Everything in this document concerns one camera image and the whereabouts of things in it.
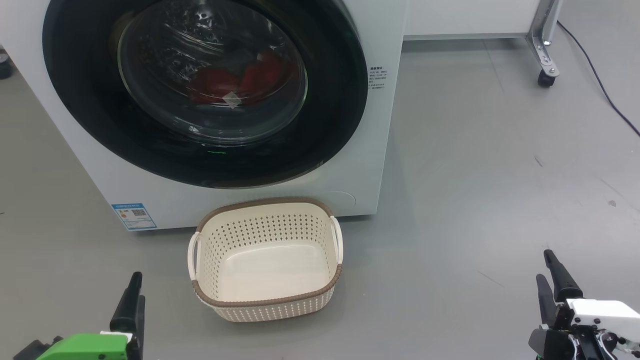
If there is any blue energy label sticker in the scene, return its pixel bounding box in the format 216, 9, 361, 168
111, 202, 158, 232

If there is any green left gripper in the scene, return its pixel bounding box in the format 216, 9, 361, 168
36, 272, 146, 360

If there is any silver metal frame leg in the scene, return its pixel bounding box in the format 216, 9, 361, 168
526, 0, 564, 77

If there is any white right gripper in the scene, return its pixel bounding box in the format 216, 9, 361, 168
529, 249, 640, 360

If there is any black round glass washer door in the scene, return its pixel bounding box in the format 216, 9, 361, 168
42, 0, 369, 189

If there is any white cabinet panel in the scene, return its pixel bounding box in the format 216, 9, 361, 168
402, 0, 543, 41

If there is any thin black floor cable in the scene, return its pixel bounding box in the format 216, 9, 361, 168
556, 21, 640, 137

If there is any red garment with white stripes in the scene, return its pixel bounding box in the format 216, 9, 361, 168
187, 50, 286, 107

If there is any white front-load washing machine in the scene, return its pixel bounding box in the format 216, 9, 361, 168
0, 0, 408, 232

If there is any cream perforated laundry basket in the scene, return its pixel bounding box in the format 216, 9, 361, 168
187, 196, 345, 323

